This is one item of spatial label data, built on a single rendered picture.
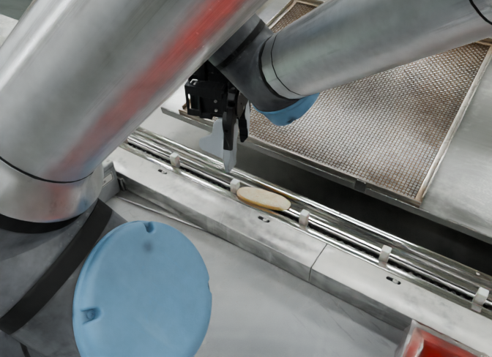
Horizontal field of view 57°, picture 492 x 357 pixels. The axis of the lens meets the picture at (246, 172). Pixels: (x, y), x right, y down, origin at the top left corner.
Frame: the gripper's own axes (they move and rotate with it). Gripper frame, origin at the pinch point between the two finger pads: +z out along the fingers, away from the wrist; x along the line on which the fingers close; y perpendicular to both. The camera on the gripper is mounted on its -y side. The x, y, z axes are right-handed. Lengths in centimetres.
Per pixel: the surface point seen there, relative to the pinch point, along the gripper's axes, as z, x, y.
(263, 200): 7.6, 2.6, -4.9
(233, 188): 7.5, 1.2, 0.9
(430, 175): 3.6, -6.6, -31.8
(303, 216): 6.8, 5.3, -12.4
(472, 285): 8.7, 10.9, -38.5
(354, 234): 8.6, 5.5, -21.0
